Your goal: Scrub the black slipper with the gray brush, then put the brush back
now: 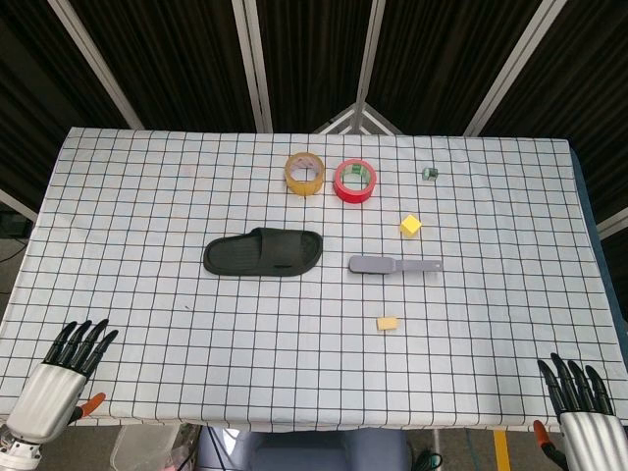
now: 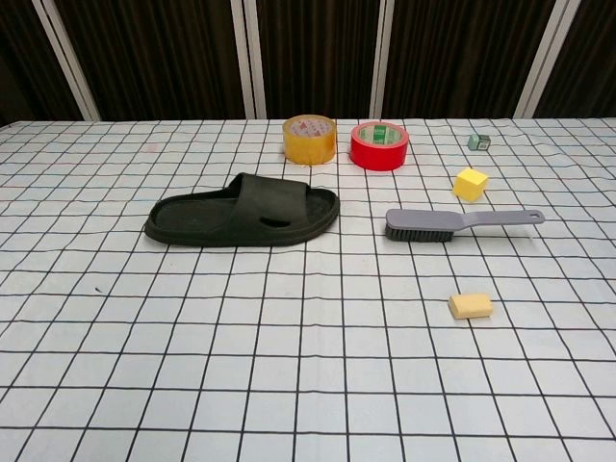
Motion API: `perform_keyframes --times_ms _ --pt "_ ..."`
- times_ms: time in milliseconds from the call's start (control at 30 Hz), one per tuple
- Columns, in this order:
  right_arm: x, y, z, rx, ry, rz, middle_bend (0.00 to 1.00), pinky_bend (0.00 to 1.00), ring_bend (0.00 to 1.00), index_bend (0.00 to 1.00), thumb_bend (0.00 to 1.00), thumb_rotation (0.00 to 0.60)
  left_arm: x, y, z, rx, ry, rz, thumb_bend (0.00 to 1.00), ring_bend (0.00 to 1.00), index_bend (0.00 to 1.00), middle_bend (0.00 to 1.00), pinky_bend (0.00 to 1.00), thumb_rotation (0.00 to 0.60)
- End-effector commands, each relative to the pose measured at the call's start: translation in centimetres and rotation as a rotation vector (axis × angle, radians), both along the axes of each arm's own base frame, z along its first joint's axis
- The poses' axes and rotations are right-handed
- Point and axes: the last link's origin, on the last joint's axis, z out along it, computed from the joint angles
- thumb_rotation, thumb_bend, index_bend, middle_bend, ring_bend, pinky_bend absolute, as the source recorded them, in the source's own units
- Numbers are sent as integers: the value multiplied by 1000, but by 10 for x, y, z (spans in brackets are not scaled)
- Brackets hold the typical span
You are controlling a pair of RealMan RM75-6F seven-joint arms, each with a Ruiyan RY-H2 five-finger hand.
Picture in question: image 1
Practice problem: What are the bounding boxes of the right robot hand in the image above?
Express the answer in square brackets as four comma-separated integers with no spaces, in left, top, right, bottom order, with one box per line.
[533,352,628,471]

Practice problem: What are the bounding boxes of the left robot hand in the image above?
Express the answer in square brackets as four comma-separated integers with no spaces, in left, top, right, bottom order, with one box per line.
[5,318,120,443]

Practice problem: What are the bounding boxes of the grey spatula tool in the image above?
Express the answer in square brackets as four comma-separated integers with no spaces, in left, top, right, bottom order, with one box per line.
[348,254,445,276]

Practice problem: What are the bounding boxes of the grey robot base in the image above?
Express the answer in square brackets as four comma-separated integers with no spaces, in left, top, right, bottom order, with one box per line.
[195,425,411,471]

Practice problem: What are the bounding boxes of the clear plastic box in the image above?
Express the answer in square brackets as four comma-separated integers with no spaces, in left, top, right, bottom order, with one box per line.
[109,423,183,471]

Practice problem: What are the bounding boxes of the white checkered tablecloth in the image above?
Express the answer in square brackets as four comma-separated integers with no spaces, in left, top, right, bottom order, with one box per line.
[0,127,628,434]

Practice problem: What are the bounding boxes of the black box device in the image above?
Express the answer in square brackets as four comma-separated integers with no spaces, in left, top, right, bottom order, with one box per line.
[0,210,34,240]

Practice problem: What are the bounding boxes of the blue table undercloth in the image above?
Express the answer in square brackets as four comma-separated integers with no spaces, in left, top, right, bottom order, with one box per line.
[568,141,628,328]

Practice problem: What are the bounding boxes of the black slipper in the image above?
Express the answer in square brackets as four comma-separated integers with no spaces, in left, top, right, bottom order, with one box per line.
[203,227,325,279]

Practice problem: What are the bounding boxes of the yellow cube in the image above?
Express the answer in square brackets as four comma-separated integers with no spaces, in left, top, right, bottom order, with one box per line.
[399,213,424,238]

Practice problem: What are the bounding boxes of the brown tape roll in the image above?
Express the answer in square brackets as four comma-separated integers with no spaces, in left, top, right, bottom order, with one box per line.
[284,151,326,197]

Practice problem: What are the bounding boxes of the red tape roll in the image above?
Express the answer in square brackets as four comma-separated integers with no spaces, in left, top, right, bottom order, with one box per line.
[333,158,378,204]

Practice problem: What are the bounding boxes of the black folding screen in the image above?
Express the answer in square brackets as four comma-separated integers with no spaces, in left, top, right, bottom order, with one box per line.
[0,0,628,241]

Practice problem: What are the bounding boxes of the white metal frame stand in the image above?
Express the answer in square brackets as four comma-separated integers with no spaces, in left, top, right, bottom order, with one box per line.
[312,101,404,135]

